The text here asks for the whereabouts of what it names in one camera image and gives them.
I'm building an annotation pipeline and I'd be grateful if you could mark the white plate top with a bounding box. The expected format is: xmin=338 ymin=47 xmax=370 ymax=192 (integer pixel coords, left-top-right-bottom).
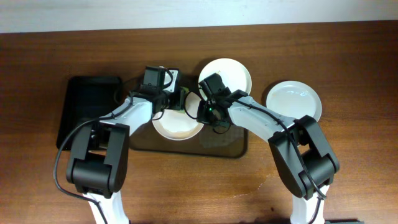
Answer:
xmin=198 ymin=58 xmax=252 ymax=95

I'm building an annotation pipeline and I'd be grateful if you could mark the white plate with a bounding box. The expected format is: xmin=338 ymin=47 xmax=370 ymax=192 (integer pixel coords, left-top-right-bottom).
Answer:
xmin=266 ymin=81 xmax=322 ymax=121
xmin=198 ymin=58 xmax=252 ymax=95
xmin=152 ymin=92 xmax=204 ymax=141

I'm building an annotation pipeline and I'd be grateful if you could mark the white plate bottom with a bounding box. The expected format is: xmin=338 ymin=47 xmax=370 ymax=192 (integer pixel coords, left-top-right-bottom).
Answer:
xmin=152 ymin=92 xmax=204 ymax=141

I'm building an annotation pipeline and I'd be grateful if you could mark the green yellow sponge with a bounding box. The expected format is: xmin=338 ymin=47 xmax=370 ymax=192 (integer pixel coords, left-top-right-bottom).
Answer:
xmin=182 ymin=88 xmax=190 ymax=95

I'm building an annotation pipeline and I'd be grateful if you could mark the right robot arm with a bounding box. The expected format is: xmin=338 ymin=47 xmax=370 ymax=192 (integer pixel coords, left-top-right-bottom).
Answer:
xmin=197 ymin=73 xmax=340 ymax=223

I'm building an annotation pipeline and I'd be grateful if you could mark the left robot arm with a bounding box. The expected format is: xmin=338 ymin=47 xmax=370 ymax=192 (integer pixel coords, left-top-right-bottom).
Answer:
xmin=64 ymin=66 xmax=183 ymax=223

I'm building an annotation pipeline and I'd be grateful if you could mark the brown serving tray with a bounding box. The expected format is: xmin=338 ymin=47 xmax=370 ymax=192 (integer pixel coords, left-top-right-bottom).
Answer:
xmin=127 ymin=74 xmax=249 ymax=159

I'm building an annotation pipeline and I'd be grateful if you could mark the black plastic tray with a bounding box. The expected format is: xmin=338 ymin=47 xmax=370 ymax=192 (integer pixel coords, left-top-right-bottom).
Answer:
xmin=56 ymin=76 xmax=122 ymax=147

